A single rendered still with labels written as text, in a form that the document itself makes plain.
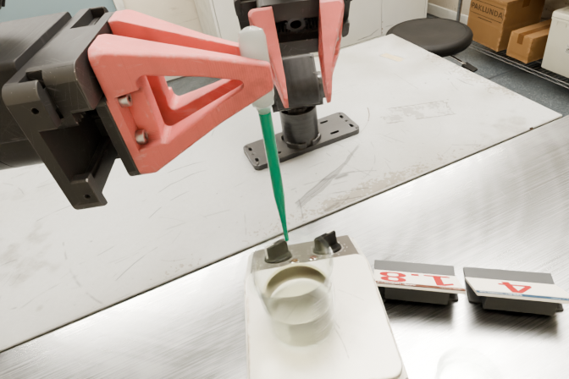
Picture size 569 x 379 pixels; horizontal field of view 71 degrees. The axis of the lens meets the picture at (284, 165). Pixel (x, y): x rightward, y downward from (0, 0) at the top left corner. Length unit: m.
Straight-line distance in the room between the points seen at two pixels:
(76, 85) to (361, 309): 0.29
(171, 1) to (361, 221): 2.79
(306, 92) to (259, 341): 0.36
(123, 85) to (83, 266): 0.46
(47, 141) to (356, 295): 0.28
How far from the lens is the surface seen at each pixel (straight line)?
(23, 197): 0.82
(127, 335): 0.52
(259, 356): 0.36
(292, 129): 0.66
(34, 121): 0.18
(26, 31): 0.23
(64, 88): 0.18
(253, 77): 0.20
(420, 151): 0.67
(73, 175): 0.20
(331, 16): 0.34
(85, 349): 0.54
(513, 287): 0.49
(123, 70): 0.19
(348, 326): 0.36
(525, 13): 2.96
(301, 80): 0.60
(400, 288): 0.46
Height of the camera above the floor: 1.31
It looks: 38 degrees down
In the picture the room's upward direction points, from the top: 10 degrees counter-clockwise
